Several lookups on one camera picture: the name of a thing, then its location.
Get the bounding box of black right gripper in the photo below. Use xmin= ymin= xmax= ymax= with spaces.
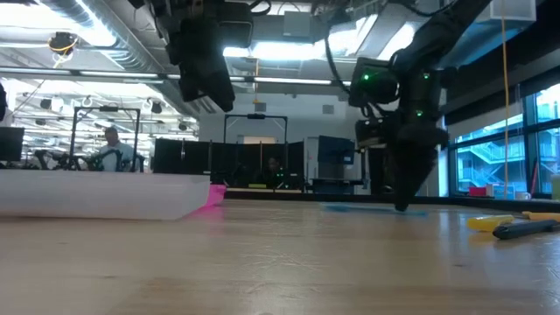
xmin=384 ymin=99 xmax=451 ymax=214

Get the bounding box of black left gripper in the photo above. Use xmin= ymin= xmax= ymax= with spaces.
xmin=168 ymin=0 xmax=236 ymax=113

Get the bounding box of light blue pen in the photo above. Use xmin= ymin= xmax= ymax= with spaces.
xmin=322 ymin=203 xmax=431 ymax=217

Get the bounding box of yellow highlighter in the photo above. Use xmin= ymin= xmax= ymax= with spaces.
xmin=465 ymin=213 xmax=515 ymax=233

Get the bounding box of pink plastic box lid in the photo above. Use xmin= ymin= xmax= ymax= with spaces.
xmin=204 ymin=184 xmax=228 ymax=211

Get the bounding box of black pen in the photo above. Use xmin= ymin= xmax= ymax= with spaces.
xmin=492 ymin=219 xmax=560 ymax=242

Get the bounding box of yellow pencil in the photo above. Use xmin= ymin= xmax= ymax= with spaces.
xmin=521 ymin=211 xmax=560 ymax=223

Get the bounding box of clear plastic supply box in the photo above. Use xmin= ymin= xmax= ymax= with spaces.
xmin=0 ymin=169 xmax=212 ymax=221

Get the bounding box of dark monitor on stand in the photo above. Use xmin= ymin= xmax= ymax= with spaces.
xmin=316 ymin=135 xmax=357 ymax=166

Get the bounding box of ceiling light strip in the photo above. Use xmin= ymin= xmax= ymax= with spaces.
xmin=78 ymin=69 xmax=354 ymax=88

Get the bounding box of person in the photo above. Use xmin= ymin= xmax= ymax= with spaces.
xmin=262 ymin=156 xmax=285 ymax=190
xmin=96 ymin=125 xmax=137 ymax=173

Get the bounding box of dark computer monitor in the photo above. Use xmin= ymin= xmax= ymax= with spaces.
xmin=0 ymin=126 xmax=26 ymax=163

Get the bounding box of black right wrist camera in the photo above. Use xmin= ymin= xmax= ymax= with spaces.
xmin=354 ymin=117 xmax=389 ymax=149

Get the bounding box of black rig frame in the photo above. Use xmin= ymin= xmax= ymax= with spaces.
xmin=223 ymin=113 xmax=289 ymax=144
xmin=69 ymin=104 xmax=142 ymax=172

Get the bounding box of black table frame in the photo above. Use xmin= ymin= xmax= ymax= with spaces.
xmin=225 ymin=186 xmax=560 ymax=214

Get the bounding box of yellow hanging cord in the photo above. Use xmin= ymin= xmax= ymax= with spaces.
xmin=500 ymin=0 xmax=513 ymax=200

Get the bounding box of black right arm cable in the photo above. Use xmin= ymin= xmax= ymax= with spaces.
xmin=323 ymin=25 xmax=356 ymax=96

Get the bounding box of ceiling cable reel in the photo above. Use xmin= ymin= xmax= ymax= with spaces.
xmin=46 ymin=31 xmax=81 ymax=58

